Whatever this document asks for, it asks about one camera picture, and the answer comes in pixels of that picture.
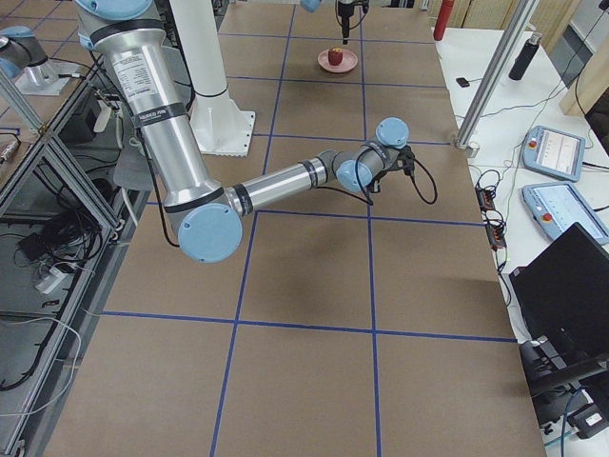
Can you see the red apple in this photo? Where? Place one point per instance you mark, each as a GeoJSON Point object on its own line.
{"type": "Point", "coordinates": [335, 56]}

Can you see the pink plate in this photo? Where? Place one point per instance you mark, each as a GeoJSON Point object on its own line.
{"type": "Point", "coordinates": [349, 62]}

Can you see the orange black usb hub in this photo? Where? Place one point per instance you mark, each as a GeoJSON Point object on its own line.
{"type": "Point", "coordinates": [494, 223]}

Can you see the small black device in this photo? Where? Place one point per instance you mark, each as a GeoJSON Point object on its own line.
{"type": "Point", "coordinates": [462, 82]}

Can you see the lower teach pendant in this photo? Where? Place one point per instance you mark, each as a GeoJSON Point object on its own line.
{"type": "Point", "coordinates": [557, 206]}

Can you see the teach pendant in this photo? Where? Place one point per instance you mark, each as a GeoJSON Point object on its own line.
{"type": "Point", "coordinates": [553, 153]}
{"type": "Point", "coordinates": [557, 206]}

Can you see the black bottle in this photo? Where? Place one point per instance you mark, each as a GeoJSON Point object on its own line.
{"type": "Point", "coordinates": [525, 57]}

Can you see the upper teach pendant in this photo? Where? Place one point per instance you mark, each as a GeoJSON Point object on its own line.
{"type": "Point", "coordinates": [553, 153]}

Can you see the black laptop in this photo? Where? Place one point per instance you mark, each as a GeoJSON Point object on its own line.
{"type": "Point", "coordinates": [563, 293]}

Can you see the wooden board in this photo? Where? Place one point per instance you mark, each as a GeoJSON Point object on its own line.
{"type": "Point", "coordinates": [583, 94]}

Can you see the black monitor stand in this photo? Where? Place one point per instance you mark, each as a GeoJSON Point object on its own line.
{"type": "Point", "coordinates": [545, 369]}

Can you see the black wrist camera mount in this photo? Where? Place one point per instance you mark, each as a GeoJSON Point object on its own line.
{"type": "Point", "coordinates": [405, 162]}

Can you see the white camera pedestal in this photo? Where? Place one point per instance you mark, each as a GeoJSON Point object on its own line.
{"type": "Point", "coordinates": [220, 127]}

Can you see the aluminium frame post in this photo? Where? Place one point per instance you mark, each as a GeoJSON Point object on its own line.
{"type": "Point", "coordinates": [504, 49]}

